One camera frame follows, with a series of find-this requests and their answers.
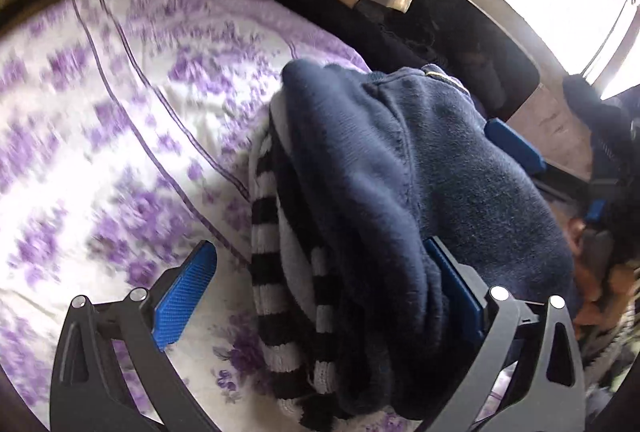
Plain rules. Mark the black and white striped garment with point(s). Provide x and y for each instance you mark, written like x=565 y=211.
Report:
x=280 y=312

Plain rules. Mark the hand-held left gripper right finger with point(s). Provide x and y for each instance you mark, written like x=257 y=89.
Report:
x=457 y=294

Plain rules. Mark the person's right hand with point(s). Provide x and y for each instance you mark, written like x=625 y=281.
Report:
x=595 y=299

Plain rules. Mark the black fuzzy cloth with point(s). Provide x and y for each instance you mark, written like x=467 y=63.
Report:
x=375 y=26

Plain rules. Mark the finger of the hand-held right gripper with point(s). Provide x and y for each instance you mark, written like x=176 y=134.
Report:
x=595 y=211
x=515 y=145

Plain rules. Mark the navy cardigan with yellow trim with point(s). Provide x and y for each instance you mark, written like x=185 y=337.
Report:
x=375 y=161

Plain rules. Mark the purple floral bedsheet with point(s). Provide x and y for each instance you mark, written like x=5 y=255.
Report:
x=100 y=136

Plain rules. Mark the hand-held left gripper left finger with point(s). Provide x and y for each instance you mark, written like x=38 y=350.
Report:
x=187 y=292

